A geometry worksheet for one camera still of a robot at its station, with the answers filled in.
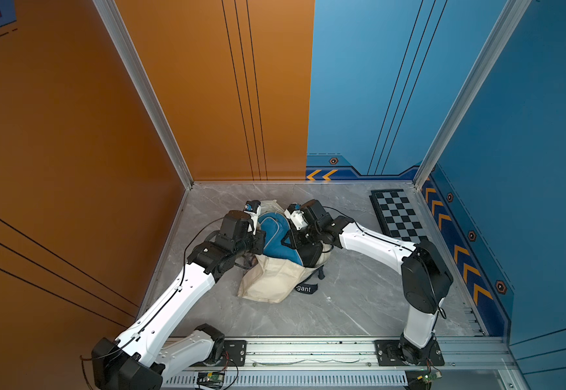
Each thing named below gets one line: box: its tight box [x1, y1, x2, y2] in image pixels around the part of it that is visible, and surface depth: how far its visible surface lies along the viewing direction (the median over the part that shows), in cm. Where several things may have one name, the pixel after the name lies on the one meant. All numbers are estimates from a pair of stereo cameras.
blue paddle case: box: [257, 212, 304, 266], surface depth 85 cm
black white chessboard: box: [369, 189, 429, 245], surface depth 105 cm
